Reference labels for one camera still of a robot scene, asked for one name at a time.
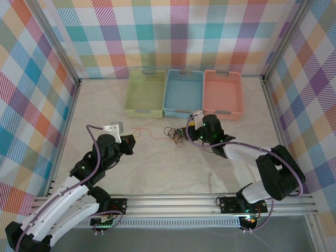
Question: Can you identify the pile of wires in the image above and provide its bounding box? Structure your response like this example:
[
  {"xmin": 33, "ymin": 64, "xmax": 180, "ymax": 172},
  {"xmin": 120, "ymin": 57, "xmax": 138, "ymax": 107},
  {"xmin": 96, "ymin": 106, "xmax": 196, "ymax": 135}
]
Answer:
[{"xmin": 172, "ymin": 128, "xmax": 188, "ymax": 144}]

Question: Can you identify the thin orange cable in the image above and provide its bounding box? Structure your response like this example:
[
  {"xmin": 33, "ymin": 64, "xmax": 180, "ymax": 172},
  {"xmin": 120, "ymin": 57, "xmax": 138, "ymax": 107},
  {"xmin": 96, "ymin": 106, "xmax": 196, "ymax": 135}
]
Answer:
[{"xmin": 170, "ymin": 128, "xmax": 190, "ymax": 145}]

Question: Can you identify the thin red cable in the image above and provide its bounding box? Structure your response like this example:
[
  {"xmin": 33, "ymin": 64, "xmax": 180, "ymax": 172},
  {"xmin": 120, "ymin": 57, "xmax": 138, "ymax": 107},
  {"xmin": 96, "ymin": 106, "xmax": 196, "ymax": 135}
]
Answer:
[{"xmin": 131, "ymin": 128, "xmax": 165, "ymax": 141}]

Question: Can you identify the blue plastic basket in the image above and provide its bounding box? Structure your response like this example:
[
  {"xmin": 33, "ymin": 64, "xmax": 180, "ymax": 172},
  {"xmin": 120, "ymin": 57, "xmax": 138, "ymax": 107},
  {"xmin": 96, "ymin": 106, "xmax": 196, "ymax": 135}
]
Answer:
[{"xmin": 163, "ymin": 69, "xmax": 205, "ymax": 119}]

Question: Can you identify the pink plastic basket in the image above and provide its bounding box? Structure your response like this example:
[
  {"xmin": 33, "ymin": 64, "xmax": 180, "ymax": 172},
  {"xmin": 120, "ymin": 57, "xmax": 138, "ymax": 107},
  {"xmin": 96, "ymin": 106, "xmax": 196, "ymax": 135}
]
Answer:
[{"xmin": 203, "ymin": 69, "xmax": 245, "ymax": 121}]

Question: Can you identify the green plastic basket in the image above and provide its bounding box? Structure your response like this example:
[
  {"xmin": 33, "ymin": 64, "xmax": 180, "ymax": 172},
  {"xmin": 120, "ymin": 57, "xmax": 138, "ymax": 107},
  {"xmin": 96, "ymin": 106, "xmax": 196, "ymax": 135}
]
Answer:
[{"xmin": 123, "ymin": 69, "xmax": 167, "ymax": 118}]

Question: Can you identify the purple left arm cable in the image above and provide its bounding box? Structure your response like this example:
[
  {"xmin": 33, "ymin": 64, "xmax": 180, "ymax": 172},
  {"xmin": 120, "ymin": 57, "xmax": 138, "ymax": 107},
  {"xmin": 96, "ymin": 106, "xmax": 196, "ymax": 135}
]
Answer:
[{"xmin": 7, "ymin": 124, "xmax": 124, "ymax": 252}]

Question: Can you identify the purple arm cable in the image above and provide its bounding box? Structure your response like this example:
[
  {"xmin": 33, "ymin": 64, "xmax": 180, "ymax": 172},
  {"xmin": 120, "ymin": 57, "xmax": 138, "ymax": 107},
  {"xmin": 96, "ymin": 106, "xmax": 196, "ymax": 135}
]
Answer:
[
  {"xmin": 186, "ymin": 115, "xmax": 307, "ymax": 234},
  {"xmin": 7, "ymin": 124, "xmax": 124, "ymax": 252}
]

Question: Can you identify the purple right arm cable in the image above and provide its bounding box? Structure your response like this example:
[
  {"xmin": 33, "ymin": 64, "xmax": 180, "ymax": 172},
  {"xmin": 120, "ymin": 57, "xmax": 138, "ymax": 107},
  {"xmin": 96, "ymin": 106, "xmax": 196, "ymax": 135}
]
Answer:
[{"xmin": 186, "ymin": 115, "xmax": 307, "ymax": 234}]

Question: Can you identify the aluminium floor frame bar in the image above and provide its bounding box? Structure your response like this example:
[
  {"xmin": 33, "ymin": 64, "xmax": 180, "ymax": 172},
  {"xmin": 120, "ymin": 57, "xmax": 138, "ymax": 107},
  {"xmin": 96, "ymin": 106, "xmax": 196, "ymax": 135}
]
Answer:
[
  {"xmin": 261, "ymin": 76, "xmax": 301, "ymax": 194},
  {"xmin": 46, "ymin": 80, "xmax": 82, "ymax": 197}
]

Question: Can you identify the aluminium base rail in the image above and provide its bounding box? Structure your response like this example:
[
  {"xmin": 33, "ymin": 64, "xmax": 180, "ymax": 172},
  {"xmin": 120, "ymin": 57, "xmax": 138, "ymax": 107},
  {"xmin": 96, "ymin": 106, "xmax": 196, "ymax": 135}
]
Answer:
[{"xmin": 34, "ymin": 193, "xmax": 317, "ymax": 217}]

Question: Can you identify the slotted grey cable duct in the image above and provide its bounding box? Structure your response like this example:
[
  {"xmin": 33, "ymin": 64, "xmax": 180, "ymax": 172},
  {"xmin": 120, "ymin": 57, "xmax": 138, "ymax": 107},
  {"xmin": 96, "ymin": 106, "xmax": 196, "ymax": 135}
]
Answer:
[{"xmin": 78, "ymin": 217, "xmax": 242, "ymax": 228}]

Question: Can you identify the aluminium frame post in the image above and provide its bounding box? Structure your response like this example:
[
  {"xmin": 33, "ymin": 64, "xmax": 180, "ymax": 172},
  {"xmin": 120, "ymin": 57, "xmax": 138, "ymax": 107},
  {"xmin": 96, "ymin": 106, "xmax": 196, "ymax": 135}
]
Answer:
[
  {"xmin": 31, "ymin": 0, "xmax": 82, "ymax": 87},
  {"xmin": 261, "ymin": 0, "xmax": 314, "ymax": 82}
]

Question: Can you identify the aluminium frame leg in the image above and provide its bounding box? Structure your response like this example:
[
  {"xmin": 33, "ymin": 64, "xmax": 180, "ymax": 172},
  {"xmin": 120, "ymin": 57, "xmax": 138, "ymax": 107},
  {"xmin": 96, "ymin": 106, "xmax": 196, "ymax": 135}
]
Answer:
[{"xmin": 304, "ymin": 214, "xmax": 326, "ymax": 252}]

